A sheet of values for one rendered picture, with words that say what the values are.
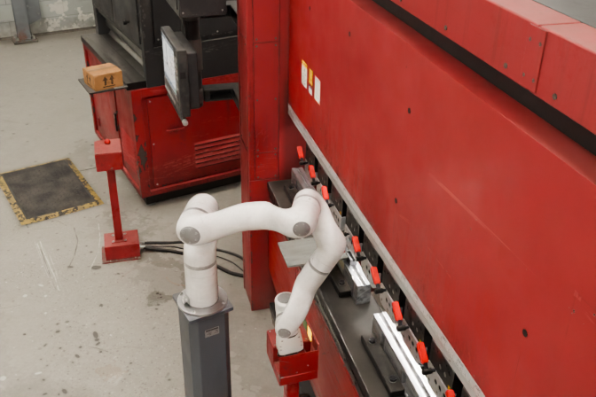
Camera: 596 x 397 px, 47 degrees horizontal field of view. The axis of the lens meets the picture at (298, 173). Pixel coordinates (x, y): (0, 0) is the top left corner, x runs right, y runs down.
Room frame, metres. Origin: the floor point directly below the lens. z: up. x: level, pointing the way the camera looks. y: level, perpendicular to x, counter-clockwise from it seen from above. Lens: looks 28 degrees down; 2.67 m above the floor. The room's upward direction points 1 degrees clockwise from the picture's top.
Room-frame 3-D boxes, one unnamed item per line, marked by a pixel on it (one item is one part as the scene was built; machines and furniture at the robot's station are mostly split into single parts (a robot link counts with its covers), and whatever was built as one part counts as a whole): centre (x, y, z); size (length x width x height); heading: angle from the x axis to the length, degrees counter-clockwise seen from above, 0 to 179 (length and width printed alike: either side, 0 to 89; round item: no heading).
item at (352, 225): (2.31, -0.26, 1.18); 0.15 x 0.09 x 0.17; 16
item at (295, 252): (2.43, -0.07, 1.00); 0.26 x 0.18 x 0.01; 106
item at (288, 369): (2.10, 0.01, 0.75); 0.20 x 0.16 x 0.18; 17
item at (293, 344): (2.04, 0.02, 0.85); 0.10 x 0.07 x 0.11; 107
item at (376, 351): (1.88, -0.32, 0.89); 0.30 x 0.05 x 0.03; 16
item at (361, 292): (2.42, -0.23, 0.92); 0.39 x 0.06 x 0.10; 16
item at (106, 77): (4.38, 1.33, 1.04); 0.30 x 0.26 x 0.12; 30
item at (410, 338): (1.73, -0.42, 1.18); 0.15 x 0.09 x 0.17; 16
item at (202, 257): (2.11, 0.35, 1.30); 0.19 x 0.12 x 0.24; 173
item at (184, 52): (3.48, 0.63, 1.42); 0.45 x 0.12 x 0.36; 21
